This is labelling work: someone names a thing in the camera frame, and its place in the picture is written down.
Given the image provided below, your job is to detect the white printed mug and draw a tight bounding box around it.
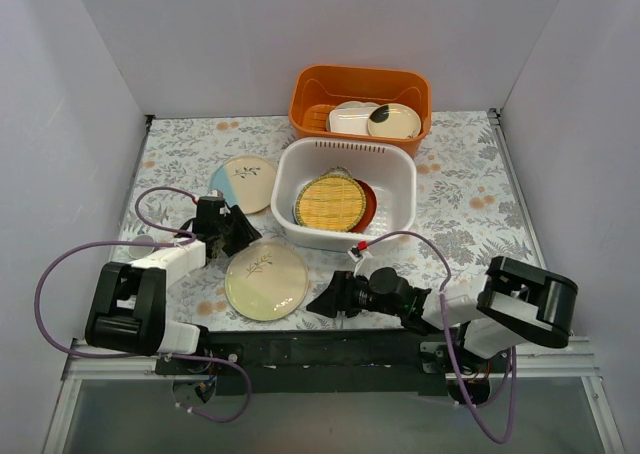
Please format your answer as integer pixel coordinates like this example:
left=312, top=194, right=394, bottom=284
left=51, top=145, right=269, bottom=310
left=128, top=234, right=155, bottom=260

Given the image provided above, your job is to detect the gold rimmed plate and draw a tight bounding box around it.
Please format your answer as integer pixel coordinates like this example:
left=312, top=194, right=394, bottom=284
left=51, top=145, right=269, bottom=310
left=293, top=173, right=367, bottom=232

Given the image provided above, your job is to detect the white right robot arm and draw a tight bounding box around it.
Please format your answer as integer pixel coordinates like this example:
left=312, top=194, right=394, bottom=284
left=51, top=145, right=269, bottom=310
left=307, top=256, right=578, bottom=372

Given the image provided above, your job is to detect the purple cable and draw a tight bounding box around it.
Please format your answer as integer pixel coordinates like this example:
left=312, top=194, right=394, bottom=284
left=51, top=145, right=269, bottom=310
left=36, top=186, right=253, bottom=423
left=364, top=230, right=518, bottom=445

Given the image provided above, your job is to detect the cream plate black spot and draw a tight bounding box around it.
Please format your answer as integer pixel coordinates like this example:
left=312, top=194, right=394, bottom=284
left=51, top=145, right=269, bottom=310
left=367, top=103, right=422, bottom=139

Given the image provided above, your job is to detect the aluminium frame rail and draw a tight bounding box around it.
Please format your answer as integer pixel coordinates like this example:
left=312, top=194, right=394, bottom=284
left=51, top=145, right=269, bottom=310
left=40, top=337, right=176, bottom=454

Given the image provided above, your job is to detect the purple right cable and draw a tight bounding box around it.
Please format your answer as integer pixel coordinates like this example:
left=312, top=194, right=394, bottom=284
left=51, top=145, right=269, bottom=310
left=364, top=230, right=518, bottom=445

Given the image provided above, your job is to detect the speckled round plate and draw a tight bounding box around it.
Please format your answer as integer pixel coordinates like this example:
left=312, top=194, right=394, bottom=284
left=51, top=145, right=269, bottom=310
left=322, top=166, right=352, bottom=178

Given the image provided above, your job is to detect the orange plastic bin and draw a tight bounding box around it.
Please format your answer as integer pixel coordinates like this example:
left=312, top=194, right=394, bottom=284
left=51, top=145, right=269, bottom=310
left=288, top=64, right=432, bottom=157

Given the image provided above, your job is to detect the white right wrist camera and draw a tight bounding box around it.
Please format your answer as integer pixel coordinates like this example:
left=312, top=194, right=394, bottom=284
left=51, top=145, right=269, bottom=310
left=347, top=241, right=373, bottom=276

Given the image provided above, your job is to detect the red round plate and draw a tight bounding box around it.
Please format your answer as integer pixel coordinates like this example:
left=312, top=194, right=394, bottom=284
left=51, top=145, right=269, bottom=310
left=351, top=179, right=377, bottom=233

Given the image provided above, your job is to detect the white rectangular dish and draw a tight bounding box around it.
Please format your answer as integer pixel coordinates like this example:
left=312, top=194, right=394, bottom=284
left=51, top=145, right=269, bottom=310
left=327, top=107, right=375, bottom=136

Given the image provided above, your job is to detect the white plastic bin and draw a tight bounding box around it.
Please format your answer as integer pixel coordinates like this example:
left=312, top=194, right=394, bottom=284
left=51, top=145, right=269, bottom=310
left=271, top=138, right=417, bottom=252

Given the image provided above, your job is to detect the cream large plate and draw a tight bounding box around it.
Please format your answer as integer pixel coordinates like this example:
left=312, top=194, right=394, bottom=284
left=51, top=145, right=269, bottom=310
left=225, top=242, right=309, bottom=322

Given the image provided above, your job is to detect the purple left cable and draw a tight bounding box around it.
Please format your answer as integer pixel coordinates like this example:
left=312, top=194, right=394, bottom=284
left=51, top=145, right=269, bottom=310
left=36, top=186, right=253, bottom=423

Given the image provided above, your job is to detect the white round plate in bin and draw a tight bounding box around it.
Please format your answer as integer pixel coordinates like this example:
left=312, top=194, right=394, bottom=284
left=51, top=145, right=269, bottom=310
left=330, top=101, right=380, bottom=119

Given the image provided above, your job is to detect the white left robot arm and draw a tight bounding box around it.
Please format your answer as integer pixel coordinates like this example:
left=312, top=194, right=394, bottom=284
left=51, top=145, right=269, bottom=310
left=85, top=195, right=261, bottom=374

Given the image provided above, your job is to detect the floral table mat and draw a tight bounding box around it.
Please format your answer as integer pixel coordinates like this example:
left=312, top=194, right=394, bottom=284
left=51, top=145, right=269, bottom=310
left=97, top=110, right=556, bottom=333

